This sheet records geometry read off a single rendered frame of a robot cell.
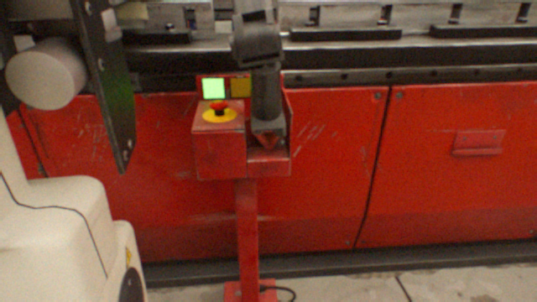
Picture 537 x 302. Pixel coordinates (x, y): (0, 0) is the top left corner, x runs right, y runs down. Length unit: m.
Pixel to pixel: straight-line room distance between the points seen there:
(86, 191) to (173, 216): 0.81
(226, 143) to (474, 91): 0.72
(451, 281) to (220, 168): 1.09
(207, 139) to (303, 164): 0.42
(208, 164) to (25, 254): 0.47
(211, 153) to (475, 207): 0.98
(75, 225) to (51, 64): 0.12
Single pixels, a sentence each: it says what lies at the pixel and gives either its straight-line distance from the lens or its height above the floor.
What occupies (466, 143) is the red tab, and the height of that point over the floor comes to 0.58.
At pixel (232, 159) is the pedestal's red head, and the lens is 0.69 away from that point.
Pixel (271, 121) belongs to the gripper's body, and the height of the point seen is 0.80.
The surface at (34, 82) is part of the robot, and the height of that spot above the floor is 0.99.
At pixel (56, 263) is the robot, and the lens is 0.29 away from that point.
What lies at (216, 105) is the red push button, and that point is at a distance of 0.70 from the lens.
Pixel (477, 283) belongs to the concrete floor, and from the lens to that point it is 1.57.
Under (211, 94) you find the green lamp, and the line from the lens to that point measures 0.79.
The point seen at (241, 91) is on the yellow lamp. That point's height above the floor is 0.80.
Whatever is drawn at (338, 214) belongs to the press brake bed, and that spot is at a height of 0.32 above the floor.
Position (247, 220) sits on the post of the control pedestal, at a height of 0.49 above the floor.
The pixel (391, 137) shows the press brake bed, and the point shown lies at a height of 0.61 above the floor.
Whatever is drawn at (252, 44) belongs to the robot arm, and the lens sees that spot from 0.57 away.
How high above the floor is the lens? 1.07
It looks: 31 degrees down
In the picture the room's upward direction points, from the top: straight up
